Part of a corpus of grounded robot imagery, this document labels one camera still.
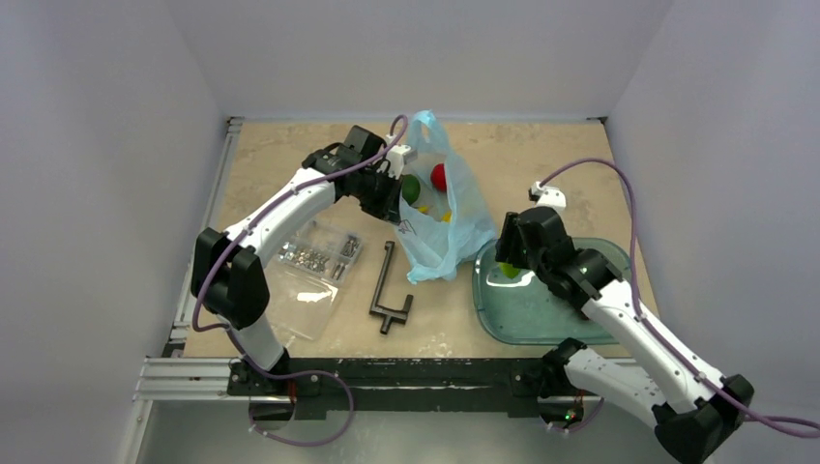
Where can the red fake apple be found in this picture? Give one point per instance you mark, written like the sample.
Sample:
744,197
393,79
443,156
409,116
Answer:
438,178

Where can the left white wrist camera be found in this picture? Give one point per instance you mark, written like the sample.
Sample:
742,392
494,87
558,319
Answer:
398,157

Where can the aluminium frame rail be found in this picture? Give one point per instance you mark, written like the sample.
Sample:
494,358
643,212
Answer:
222,379

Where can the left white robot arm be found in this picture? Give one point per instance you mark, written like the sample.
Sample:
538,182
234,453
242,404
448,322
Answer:
228,269

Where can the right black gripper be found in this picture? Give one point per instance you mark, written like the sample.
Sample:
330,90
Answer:
514,246

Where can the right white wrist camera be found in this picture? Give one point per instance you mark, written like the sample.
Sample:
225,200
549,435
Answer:
548,196

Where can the green fake lime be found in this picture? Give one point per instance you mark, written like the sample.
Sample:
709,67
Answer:
508,270

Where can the teal plastic tray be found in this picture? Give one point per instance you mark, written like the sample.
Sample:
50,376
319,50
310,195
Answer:
520,310

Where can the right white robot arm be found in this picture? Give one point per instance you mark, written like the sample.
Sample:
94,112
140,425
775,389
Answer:
690,405

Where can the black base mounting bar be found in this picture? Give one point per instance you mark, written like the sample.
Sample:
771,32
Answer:
555,401

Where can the clear plastic screw box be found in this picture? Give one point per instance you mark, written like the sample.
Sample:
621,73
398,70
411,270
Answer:
306,277

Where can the yellow fake banana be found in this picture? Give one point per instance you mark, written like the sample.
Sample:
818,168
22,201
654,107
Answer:
439,213

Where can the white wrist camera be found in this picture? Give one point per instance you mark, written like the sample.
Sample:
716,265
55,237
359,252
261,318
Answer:
398,157
548,196

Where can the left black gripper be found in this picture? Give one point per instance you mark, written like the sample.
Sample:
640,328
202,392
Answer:
389,208

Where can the blue plastic bag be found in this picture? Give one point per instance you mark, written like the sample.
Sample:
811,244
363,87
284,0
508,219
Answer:
435,249

